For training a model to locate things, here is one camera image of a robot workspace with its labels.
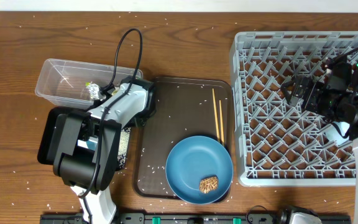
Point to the large blue plate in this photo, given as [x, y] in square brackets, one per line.
[193, 159]

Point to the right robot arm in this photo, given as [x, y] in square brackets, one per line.
[344, 77]

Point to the black plastic tray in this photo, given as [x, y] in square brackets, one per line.
[47, 151]

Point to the right wooden chopstick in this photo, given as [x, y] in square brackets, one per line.
[221, 122]

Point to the wooden chopstick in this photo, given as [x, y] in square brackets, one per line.
[221, 122]
[216, 116]

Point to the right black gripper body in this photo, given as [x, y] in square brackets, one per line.
[330, 104]

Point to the foil ball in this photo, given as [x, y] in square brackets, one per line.
[92, 91]

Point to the brown food chunk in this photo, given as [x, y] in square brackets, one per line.
[208, 184]

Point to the grey plastic dishwasher rack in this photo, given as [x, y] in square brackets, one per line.
[278, 144]

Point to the clear plastic bin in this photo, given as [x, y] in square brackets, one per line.
[62, 82]

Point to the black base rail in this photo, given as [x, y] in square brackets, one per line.
[252, 217]

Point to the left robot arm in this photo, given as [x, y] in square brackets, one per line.
[87, 172]

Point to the white bowl with rice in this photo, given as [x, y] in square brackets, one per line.
[90, 144]

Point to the dark brown serving tray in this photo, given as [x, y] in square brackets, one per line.
[183, 108]

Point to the left wooden chopstick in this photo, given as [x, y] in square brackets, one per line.
[216, 116]

